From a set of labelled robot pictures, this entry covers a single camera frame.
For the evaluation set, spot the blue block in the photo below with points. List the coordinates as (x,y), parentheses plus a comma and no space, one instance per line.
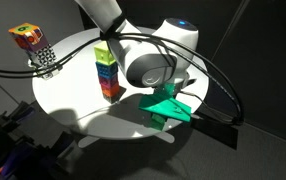
(105,70)

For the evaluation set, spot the purple block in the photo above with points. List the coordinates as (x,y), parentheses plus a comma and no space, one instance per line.
(107,80)

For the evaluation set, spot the orange block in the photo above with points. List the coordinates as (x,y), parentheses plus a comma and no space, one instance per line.
(109,89)

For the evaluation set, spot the small white printed cube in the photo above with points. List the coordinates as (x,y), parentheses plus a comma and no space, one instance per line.
(48,74)

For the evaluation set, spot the dark green block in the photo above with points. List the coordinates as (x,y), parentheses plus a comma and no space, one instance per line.
(158,121)

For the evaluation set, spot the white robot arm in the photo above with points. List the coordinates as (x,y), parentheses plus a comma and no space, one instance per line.
(139,56)

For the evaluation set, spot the black white patterned cube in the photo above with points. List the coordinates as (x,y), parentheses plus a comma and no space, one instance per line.
(45,55)

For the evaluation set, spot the grey block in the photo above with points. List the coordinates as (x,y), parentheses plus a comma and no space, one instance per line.
(111,98)

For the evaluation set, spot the light green block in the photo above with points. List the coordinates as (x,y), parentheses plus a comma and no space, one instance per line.
(103,53)

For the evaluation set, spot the black metal stand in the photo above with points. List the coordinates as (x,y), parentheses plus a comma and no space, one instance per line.
(6,121)

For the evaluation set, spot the multicolour cube with number six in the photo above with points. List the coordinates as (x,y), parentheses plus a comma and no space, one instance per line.
(25,36)

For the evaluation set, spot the white table base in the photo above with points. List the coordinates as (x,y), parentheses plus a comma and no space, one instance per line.
(87,141)

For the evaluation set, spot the black clamp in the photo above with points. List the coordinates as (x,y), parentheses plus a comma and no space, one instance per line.
(64,150)

